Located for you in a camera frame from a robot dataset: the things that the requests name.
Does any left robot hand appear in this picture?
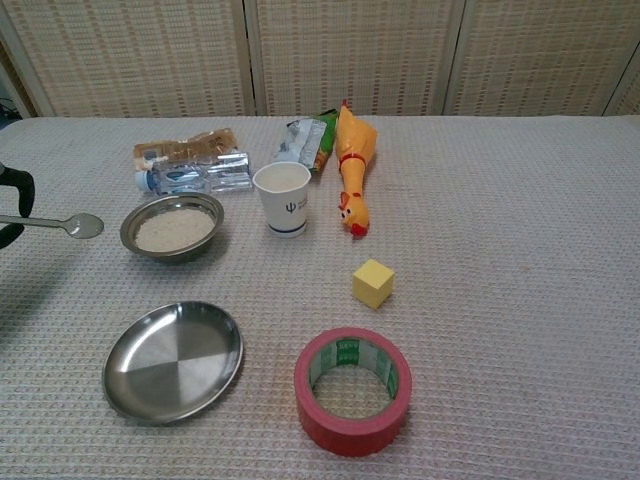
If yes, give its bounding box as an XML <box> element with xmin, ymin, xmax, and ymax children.
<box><xmin>0</xmin><ymin>160</ymin><xmax>38</xmax><ymax>251</ymax></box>

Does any metal spoon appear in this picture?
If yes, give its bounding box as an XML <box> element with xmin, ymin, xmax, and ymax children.
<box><xmin>0</xmin><ymin>212</ymin><xmax>106</xmax><ymax>241</ymax></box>

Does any white rice heap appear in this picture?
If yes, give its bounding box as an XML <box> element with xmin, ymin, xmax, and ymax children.
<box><xmin>134</xmin><ymin>209</ymin><xmax>216</xmax><ymax>253</ymax></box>

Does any steel bowl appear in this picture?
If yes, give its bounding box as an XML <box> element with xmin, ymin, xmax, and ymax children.
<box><xmin>119</xmin><ymin>191</ymin><xmax>226</xmax><ymax>267</ymax></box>

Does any round steel plate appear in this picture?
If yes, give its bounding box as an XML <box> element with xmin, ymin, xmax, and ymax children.
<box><xmin>101</xmin><ymin>300</ymin><xmax>246</xmax><ymax>428</ymax></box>

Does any white paper cup blue logo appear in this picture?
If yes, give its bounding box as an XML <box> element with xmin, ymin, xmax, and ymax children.
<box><xmin>252</xmin><ymin>161</ymin><xmax>313</xmax><ymax>240</ymax></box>

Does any clear plastic water bottle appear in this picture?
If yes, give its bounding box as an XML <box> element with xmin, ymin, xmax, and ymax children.
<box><xmin>133</xmin><ymin>151</ymin><xmax>254</xmax><ymax>197</ymax></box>

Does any woven folding screen panel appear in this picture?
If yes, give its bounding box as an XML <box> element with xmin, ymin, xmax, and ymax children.
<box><xmin>0</xmin><ymin>0</ymin><xmax>254</xmax><ymax>119</ymax></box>
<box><xmin>443</xmin><ymin>0</ymin><xmax>640</xmax><ymax>118</ymax></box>
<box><xmin>246</xmin><ymin>0</ymin><xmax>469</xmax><ymax>118</ymax></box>

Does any brown snack packet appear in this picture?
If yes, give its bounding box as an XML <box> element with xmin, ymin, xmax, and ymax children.
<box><xmin>132</xmin><ymin>127</ymin><xmax>241</xmax><ymax>169</ymax></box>

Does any green and silver snack bag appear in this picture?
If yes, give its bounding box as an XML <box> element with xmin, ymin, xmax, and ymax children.
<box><xmin>271</xmin><ymin>108</ymin><xmax>342</xmax><ymax>176</ymax></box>

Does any yellow rubber chicken toy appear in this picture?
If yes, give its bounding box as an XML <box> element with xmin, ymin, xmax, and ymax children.
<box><xmin>333</xmin><ymin>98</ymin><xmax>379</xmax><ymax>242</ymax></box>

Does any yellow foam cube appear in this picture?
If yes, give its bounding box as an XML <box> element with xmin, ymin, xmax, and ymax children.
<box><xmin>352</xmin><ymin>258</ymin><xmax>397</xmax><ymax>311</ymax></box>

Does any red tape roll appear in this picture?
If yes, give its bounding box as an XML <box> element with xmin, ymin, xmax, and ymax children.
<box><xmin>293</xmin><ymin>326</ymin><xmax>414</xmax><ymax>459</ymax></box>

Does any beige waffle tablecloth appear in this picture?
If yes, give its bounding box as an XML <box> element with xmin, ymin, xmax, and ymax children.
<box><xmin>0</xmin><ymin>115</ymin><xmax>640</xmax><ymax>480</ymax></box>

